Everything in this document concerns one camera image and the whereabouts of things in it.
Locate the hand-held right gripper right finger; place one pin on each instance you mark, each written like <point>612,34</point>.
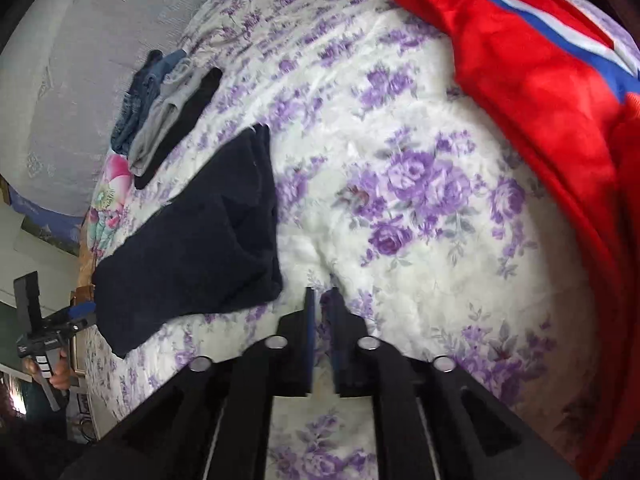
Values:
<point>334,330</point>

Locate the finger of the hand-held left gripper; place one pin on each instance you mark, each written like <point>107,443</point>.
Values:
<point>82,308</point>
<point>82,324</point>

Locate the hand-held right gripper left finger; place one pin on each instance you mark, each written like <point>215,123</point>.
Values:
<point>310,330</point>

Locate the navy blue pants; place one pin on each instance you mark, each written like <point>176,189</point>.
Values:
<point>200,240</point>

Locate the folded grey pants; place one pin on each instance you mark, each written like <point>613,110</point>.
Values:
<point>165,120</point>

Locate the folded black pants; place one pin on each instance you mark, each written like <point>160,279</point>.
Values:
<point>195,105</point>

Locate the red pants with striped side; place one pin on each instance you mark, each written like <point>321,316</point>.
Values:
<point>540,85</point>

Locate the person's left hand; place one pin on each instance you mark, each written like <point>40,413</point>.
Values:
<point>62,370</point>

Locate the orange blanket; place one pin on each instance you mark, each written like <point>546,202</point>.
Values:
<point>86,265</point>

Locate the dark green patterned board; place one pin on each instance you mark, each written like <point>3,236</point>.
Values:
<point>50,232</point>

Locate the blue printed box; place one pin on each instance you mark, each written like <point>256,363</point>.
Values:
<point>40,207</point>

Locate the folded floral quilt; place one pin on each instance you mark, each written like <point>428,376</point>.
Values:
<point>107,195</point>

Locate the purple floral bedspread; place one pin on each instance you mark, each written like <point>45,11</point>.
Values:
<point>400,200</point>

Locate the folded blue jeans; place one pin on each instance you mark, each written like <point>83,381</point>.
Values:
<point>145,95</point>

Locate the white lace cover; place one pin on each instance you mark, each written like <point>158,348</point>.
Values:
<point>75,70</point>

